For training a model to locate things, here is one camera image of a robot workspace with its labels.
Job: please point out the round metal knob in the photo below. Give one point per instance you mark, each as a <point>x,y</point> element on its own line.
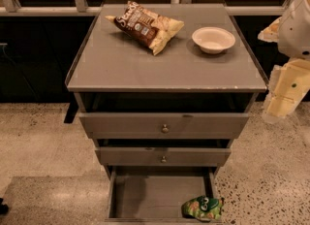
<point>163,159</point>
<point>165,128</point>

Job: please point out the grey top drawer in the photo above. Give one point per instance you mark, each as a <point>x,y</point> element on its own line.
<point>151,125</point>

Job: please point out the round metal middle knob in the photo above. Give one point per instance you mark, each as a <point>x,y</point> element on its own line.
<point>163,159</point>

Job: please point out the black shoe tip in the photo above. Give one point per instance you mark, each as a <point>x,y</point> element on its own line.
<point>3,207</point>

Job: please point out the brown yellow chip bag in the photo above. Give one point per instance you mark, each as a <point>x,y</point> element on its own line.
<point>148,28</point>

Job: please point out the white paper bowl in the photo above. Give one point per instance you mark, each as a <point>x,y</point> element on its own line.
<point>213,40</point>

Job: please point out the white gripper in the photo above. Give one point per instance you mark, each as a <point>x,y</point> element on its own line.
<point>295,28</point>

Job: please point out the round metal top knob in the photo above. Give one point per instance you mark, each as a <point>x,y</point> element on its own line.
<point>165,128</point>

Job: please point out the green rice chip bag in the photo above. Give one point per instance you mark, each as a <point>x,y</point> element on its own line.
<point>203,208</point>

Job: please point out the grey bottom drawer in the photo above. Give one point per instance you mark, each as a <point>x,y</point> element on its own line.
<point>156,198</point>

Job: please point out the grey middle drawer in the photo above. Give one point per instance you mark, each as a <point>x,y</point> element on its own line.
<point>150,156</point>

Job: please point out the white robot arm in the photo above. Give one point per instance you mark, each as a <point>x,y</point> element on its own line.
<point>288,84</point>

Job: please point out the grey drawer cabinet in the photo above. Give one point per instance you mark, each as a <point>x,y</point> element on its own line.
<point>114,74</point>

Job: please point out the grey drawer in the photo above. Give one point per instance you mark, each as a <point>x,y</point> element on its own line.
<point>156,198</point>
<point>150,156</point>
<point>151,125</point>

